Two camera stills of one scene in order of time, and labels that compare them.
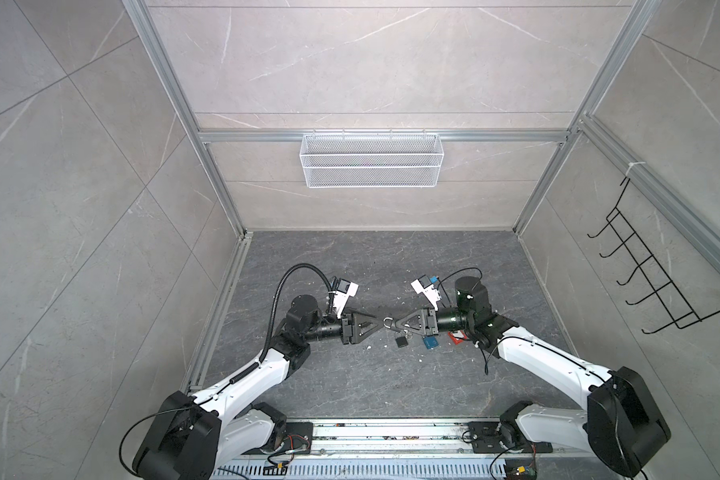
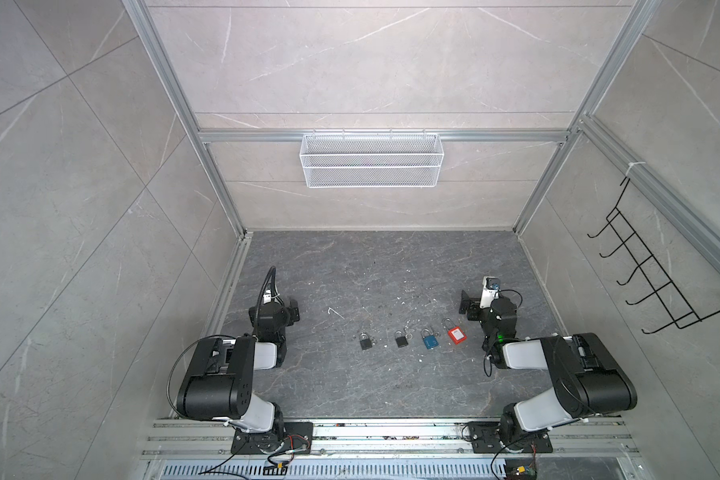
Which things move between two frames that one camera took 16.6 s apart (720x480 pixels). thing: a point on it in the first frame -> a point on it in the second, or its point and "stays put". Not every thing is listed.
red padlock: [458, 336] stays put
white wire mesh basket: [372, 160] stays put
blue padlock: [431, 342] stays put
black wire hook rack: [682, 313] stays put
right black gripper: [430, 312] -> [475, 307]
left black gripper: [351, 335] -> [292, 312]
